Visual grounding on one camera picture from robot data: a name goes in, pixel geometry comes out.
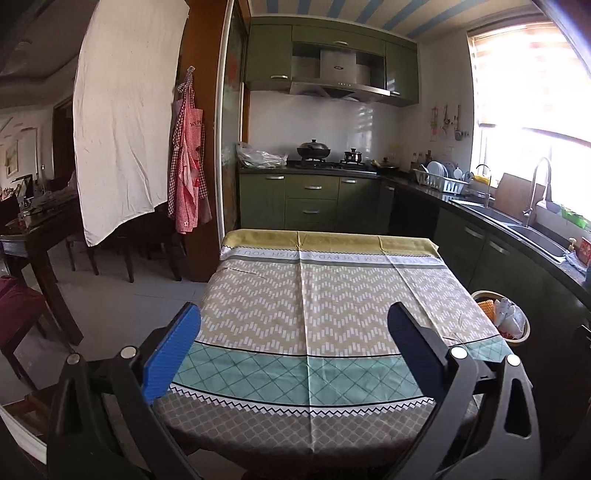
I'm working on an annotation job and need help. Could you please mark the hanging kitchen utensils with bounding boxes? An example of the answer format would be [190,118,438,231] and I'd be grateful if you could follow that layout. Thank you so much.
[429,104,472,142]

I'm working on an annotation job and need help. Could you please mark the small steel faucet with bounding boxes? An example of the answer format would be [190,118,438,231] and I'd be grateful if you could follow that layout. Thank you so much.
[475,164,493,208]

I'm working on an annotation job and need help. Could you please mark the patterned tablecloth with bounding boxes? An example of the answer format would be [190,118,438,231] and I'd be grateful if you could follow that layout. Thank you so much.
[152,229,513,467]

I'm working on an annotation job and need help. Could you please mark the orange honeycomb pad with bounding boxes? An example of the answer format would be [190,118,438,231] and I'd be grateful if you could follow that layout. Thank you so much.
[478,299,498,328]

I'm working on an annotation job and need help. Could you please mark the steel range hood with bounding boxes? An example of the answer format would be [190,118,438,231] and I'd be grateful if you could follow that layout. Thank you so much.
[290,48,391,101]

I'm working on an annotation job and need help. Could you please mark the red checkered apron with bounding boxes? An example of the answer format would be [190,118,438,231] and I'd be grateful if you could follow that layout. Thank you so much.
[167,69,208,234]

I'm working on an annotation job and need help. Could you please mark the tall steel faucet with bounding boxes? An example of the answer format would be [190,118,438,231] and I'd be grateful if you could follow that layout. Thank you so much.
[523,157,553,227]

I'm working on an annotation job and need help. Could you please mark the dark wooden chair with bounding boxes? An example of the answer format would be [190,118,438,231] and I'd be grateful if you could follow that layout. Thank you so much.
[111,205,186,283]
[65,203,100,278]

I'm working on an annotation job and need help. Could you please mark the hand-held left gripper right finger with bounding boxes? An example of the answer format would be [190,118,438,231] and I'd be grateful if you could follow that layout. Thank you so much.
[387,302,543,480]

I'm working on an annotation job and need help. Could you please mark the maroon cushioned chair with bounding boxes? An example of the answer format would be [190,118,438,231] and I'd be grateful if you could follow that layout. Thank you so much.
[0,276,52,393]

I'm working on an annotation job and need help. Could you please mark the hanging white sheet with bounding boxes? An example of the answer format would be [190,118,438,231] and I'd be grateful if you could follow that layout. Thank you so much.
[73,0,191,247]

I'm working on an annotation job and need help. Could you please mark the window blind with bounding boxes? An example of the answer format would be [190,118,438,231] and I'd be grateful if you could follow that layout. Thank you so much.
[466,23,591,151]

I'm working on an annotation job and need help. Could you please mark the black wok with lid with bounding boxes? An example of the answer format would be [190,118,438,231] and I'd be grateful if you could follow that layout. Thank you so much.
[296,138,332,161]

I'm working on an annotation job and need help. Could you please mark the white snack wrapper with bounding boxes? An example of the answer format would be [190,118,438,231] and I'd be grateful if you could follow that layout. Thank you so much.
[493,298,527,335]

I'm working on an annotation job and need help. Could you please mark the green lower kitchen cabinets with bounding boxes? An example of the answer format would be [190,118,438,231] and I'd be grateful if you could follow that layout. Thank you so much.
[239,172,591,370]

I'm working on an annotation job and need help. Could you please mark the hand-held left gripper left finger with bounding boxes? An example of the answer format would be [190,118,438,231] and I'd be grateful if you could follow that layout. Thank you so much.
[46,302,202,480]

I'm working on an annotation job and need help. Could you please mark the clear plastic bag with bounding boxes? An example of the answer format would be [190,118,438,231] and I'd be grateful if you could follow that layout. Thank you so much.
[236,142,288,169]

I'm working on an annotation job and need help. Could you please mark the gas stove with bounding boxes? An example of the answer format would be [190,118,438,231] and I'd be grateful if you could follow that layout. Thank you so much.
[286,158,378,171]

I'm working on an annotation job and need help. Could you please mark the framed wall picture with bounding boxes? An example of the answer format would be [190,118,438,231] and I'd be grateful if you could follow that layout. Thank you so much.
[4,141,20,179]

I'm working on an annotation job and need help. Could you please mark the white dish rack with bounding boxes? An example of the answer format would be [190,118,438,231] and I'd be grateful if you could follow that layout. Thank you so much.
[412,161,472,195]

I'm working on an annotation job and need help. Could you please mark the green kitchen cabinets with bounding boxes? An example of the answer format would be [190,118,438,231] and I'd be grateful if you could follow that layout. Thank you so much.
[245,24,420,108]
[239,172,591,370]

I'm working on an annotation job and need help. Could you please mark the wooden cutting board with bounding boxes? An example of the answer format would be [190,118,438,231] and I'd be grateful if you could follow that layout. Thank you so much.
[496,172,546,216]

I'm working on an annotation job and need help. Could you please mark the green upper kitchen cabinets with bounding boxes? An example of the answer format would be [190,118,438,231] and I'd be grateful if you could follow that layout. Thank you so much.
[245,24,420,108]

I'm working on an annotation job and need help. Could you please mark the steel double sink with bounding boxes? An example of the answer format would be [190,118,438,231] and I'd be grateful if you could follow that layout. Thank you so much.
[455,198,571,260]

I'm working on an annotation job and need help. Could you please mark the dark wooden dining table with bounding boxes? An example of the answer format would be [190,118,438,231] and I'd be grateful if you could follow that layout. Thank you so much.
[0,194,85,347]

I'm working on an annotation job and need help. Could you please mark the cream-rimmed waste bin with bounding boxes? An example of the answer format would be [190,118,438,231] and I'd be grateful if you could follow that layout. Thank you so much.
[471,290,531,348]

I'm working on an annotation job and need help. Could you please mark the black kitchen countertop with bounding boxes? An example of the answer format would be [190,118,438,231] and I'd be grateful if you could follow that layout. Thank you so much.
[239,164,591,289]

